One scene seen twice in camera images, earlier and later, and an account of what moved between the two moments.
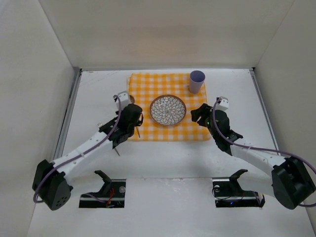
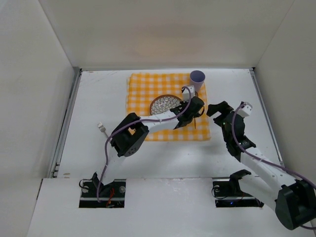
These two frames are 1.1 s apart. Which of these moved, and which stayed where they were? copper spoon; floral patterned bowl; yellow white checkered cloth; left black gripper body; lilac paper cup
Moved: left black gripper body; copper spoon
Stayed: lilac paper cup; floral patterned bowl; yellow white checkered cloth
